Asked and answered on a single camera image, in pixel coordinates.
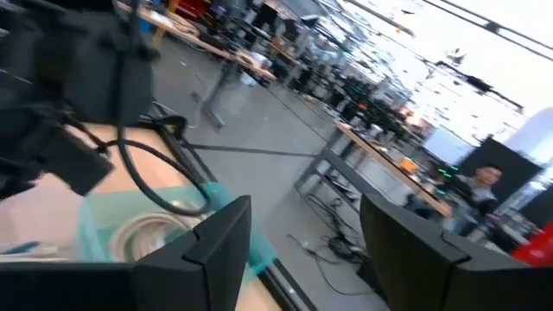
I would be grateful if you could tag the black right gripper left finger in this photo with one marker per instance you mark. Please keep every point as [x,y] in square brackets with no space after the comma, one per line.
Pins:
[173,281]

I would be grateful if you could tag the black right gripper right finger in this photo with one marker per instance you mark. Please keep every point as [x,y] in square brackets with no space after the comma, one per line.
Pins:
[432,281]

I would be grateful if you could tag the teal translucent plastic bin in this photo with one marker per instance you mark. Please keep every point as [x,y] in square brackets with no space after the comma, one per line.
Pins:
[99,216]

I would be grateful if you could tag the person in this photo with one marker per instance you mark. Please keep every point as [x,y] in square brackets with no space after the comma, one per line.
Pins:
[479,194]

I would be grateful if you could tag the wood-top workbench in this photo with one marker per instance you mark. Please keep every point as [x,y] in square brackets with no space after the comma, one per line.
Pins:
[207,43]
[380,157]

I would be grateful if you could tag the black partition panel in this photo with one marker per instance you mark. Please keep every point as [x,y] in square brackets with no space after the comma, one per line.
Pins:
[514,160]

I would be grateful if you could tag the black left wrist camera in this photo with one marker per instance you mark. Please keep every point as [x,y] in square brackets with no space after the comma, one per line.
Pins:
[65,160]

